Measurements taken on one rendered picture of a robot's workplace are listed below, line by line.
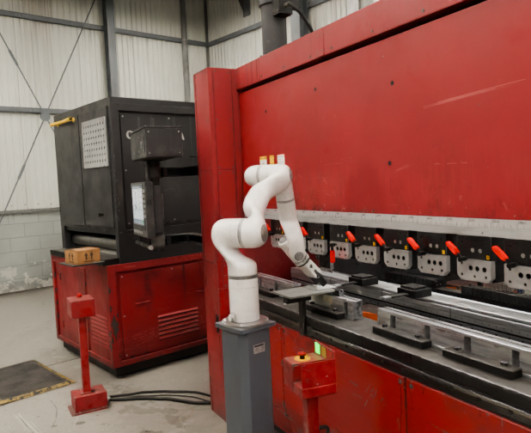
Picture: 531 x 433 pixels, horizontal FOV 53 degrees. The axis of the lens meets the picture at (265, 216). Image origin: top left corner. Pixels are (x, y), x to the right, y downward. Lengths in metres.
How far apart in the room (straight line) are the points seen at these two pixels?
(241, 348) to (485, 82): 1.31
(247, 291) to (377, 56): 1.14
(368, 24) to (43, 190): 7.47
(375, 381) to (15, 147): 7.64
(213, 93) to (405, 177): 1.61
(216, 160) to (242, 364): 1.63
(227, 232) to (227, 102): 1.54
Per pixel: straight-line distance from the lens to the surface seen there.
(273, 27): 3.40
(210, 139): 3.43
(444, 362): 2.13
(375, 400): 2.46
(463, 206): 2.07
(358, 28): 2.52
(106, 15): 9.96
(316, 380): 2.33
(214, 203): 3.42
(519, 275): 1.96
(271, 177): 2.32
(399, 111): 2.30
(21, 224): 9.20
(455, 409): 2.13
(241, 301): 2.13
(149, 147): 3.45
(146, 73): 10.27
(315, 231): 2.80
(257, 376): 2.21
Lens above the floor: 1.57
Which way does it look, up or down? 4 degrees down
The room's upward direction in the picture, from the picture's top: 3 degrees counter-clockwise
